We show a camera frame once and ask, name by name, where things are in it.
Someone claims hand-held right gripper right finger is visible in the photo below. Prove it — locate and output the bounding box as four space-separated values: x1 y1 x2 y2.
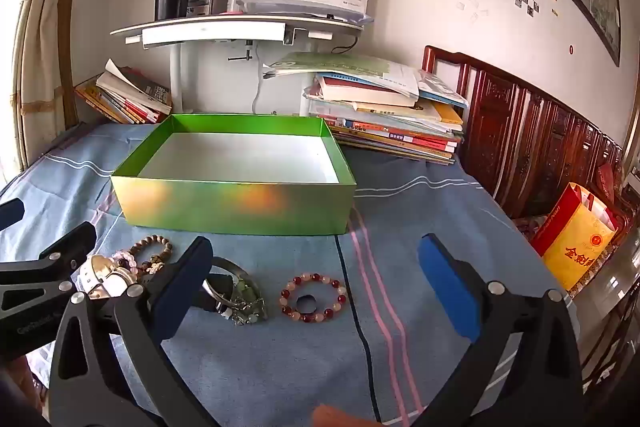
417 233 586 427

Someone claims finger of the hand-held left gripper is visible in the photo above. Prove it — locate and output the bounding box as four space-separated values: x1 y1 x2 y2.
0 198 26 230
0 222 98 314

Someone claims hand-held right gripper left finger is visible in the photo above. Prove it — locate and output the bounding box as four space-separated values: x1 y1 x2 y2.
47 235 216 427

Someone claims black wristwatch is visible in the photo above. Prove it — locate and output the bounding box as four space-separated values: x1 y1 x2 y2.
192 274 236 313

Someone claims white strap wristwatch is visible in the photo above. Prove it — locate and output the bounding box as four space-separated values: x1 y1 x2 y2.
77 253 143 299

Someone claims brown wooden bead bracelet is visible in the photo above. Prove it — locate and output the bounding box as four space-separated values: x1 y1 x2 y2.
129 234 174 273

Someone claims pink bead bracelet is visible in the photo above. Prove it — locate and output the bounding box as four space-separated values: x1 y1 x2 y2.
111 249 138 273

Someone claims silver bangle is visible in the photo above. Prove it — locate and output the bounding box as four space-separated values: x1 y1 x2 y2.
202 257 251 313

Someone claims green cardboard box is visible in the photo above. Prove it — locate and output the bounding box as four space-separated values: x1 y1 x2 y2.
110 113 357 236

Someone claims red and cream bead bracelet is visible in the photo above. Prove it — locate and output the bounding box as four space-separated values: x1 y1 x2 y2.
279 273 348 323

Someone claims red and yellow gift bag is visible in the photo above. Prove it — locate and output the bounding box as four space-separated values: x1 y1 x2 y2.
530 182 618 292

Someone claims small stack of books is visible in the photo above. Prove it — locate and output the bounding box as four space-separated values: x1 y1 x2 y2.
75 59 173 125

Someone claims large stack of books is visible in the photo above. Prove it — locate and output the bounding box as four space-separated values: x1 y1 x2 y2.
262 52 468 165

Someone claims beige curtain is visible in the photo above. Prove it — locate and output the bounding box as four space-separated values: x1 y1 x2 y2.
0 0 83 170

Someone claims white adjustable side table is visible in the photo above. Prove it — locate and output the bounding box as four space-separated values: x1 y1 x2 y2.
110 14 366 115

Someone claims plastic file folder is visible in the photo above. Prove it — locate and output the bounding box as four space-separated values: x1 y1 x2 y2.
235 0 373 25

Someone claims white cable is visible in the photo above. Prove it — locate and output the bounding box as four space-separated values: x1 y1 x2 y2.
251 44 267 114

